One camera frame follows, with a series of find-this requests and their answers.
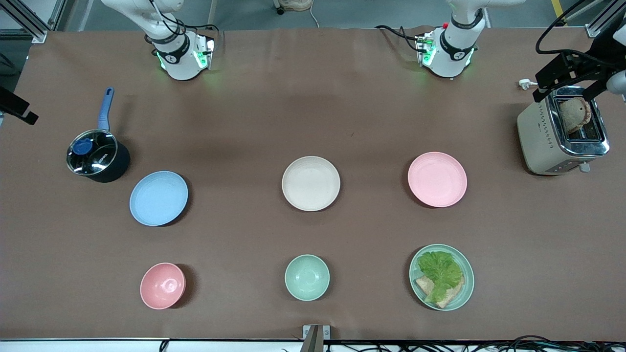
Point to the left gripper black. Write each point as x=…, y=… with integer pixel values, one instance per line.
x=597, y=69

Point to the pink shallow plate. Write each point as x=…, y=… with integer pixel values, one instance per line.
x=436, y=179

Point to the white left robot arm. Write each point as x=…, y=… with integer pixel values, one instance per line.
x=457, y=46

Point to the brown bread in toaster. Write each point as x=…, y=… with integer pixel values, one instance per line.
x=573, y=115

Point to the white power plug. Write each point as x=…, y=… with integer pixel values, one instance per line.
x=525, y=84

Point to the beige chrome toaster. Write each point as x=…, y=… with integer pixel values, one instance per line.
x=543, y=142

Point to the glass lid with blue knob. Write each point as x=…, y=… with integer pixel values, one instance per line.
x=95, y=154

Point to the blue shallow plate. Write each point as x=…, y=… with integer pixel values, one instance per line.
x=158, y=198

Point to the green shallow plate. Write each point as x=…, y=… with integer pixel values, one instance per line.
x=467, y=286

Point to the green lettuce leaf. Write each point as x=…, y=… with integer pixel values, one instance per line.
x=440, y=271

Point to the small pink bowl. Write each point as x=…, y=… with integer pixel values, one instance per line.
x=162, y=286

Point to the brown bread slice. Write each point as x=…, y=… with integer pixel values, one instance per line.
x=452, y=296

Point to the beige shallow plate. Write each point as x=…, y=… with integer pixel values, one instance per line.
x=311, y=183

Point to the beige shoe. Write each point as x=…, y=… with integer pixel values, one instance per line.
x=293, y=5

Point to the small green bowl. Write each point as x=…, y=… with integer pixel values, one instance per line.
x=307, y=277

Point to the aluminium frame profile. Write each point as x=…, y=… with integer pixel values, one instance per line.
x=29, y=22
x=604, y=19

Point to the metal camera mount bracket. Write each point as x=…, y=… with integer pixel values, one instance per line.
x=315, y=337

